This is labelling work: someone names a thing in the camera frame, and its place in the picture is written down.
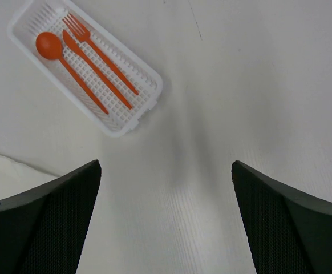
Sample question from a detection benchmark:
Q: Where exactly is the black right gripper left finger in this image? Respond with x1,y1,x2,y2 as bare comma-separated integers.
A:
0,160,102,273

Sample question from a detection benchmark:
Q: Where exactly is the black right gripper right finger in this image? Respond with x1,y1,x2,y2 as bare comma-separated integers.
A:
232,161,332,273

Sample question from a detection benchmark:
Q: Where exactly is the white paper napkin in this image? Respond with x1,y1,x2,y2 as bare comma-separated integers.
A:
0,155,58,200

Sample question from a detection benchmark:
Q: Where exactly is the orange plastic spoon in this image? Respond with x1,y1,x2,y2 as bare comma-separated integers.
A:
35,31,109,115

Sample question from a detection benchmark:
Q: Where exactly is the orange plastic knife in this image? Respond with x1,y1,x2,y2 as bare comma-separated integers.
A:
62,30,132,110

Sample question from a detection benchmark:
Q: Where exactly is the orange plastic fork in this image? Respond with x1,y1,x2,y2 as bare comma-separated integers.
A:
63,13,139,95

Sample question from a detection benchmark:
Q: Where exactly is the small white cutlery tray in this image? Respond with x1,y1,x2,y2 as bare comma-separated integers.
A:
7,1,163,137

